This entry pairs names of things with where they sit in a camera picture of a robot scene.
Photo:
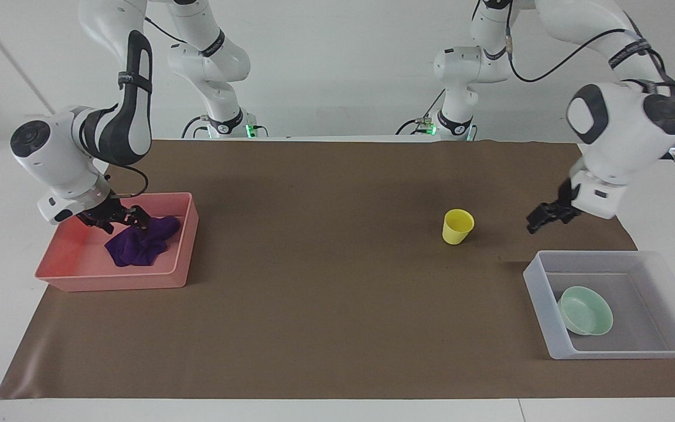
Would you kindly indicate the pink plastic tray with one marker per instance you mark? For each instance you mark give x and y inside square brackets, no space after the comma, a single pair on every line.
[79,266]

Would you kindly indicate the yellow plastic cup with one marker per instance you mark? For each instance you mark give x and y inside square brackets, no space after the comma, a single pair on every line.
[456,227]

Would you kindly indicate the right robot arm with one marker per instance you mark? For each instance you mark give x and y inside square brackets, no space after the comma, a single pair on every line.
[56,155]

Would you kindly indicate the purple cloth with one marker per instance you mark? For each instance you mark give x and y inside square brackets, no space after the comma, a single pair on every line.
[141,246]

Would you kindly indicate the light green bowl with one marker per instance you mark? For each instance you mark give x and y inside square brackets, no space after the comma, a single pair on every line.
[588,312]

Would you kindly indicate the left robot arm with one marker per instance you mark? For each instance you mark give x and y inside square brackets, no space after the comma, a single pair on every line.
[619,126]

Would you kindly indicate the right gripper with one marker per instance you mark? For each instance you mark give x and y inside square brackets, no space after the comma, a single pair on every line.
[102,212]

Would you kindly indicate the clear plastic box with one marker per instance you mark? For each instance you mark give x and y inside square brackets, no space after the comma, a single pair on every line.
[648,346]

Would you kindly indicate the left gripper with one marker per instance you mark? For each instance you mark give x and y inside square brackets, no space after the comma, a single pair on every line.
[568,202]

